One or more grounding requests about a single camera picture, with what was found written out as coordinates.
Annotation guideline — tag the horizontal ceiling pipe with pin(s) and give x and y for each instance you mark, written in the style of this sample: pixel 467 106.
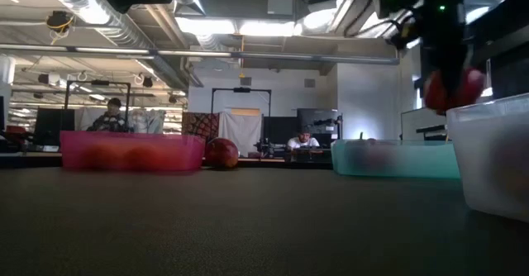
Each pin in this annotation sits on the horizontal ceiling pipe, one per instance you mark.
pixel 268 55

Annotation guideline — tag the grey wall vent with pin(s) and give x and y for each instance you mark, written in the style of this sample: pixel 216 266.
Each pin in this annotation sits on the grey wall vent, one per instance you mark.
pixel 309 82
pixel 245 81

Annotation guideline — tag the person in patterned top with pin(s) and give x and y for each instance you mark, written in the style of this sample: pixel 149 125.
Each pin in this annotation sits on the person in patterned top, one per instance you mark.
pixel 108 121

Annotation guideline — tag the white hanging sheet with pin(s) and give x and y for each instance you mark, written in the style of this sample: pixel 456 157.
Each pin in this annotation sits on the white hanging sheet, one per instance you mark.
pixel 239 133

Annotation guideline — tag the teal plastic basket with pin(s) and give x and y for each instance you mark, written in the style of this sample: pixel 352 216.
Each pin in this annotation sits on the teal plastic basket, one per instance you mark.
pixel 430 160

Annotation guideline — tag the black screen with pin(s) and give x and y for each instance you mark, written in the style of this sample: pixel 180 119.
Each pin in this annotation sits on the black screen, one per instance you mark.
pixel 281 129

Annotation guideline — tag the black table mat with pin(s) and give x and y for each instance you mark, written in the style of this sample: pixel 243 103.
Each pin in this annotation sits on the black table mat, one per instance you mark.
pixel 206 226

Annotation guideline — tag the ceiling strip light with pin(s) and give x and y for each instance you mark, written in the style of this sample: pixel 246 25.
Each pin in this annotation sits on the ceiling strip light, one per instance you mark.
pixel 235 27

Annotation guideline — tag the black monitor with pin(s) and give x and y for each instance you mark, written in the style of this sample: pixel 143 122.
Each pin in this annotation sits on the black monitor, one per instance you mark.
pixel 53 127

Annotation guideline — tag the white draped cloth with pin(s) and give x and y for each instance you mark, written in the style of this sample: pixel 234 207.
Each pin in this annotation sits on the white draped cloth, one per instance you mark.
pixel 146 121

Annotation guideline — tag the red and yellow apple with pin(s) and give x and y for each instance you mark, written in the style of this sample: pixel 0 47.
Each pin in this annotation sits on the red and yellow apple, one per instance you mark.
pixel 222 154

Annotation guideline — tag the person in white top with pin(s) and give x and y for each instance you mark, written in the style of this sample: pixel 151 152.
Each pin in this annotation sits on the person in white top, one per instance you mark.
pixel 303 142

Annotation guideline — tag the grey ceiling unit box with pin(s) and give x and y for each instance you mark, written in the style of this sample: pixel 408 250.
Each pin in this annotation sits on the grey ceiling unit box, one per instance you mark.
pixel 281 2

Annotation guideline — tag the patterned hanging cloth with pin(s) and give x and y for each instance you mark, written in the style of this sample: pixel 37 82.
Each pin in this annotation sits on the patterned hanging cloth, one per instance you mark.
pixel 200 125

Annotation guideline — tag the white board panel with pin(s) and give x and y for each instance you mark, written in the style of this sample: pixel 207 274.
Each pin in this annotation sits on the white board panel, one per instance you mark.
pixel 417 123

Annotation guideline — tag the dark red desk item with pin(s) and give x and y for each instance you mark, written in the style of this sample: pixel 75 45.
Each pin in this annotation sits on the dark red desk item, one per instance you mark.
pixel 15 129

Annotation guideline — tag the clear plastic basket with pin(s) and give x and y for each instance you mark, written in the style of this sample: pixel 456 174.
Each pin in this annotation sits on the clear plastic basket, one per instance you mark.
pixel 479 164

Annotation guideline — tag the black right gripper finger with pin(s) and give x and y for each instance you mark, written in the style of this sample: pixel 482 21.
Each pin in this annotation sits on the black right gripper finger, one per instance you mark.
pixel 454 73

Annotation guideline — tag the black gantry frame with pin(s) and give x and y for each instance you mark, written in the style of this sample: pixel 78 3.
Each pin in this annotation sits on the black gantry frame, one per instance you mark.
pixel 97 82
pixel 241 89

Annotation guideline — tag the yellow gripper tag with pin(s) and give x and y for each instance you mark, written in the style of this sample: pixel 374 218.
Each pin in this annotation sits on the yellow gripper tag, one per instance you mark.
pixel 407 30

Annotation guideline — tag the pink plastic basket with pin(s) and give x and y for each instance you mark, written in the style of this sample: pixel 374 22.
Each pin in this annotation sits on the pink plastic basket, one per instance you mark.
pixel 74 152

